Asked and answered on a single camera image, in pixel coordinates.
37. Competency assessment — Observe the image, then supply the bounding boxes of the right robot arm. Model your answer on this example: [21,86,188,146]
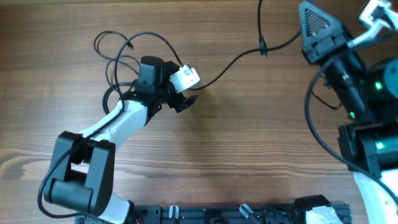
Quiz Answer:
[298,1,397,223]

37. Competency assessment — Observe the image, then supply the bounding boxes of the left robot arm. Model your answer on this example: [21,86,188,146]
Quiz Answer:
[38,56,200,223]

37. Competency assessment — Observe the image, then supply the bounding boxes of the right camera black cable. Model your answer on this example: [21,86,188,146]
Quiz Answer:
[303,52,398,203]

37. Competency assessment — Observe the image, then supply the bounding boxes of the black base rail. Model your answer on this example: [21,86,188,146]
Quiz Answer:
[74,195,352,224]

